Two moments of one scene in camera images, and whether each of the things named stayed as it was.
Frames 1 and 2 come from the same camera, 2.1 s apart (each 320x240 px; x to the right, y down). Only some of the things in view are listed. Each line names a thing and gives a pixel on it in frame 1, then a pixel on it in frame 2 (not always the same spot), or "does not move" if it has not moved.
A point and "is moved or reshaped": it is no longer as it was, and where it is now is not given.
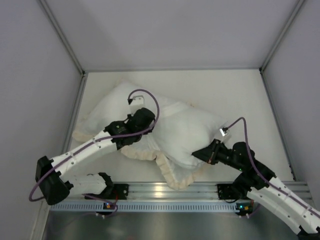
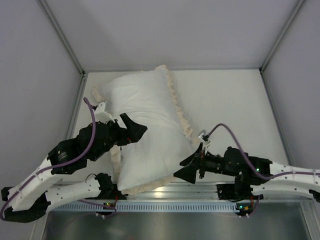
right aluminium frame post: [299, 4] does not move
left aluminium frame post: [64, 34] does not move
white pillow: [180, 129] -> [165, 146]
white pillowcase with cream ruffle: [180, 141] is moved or reshaped
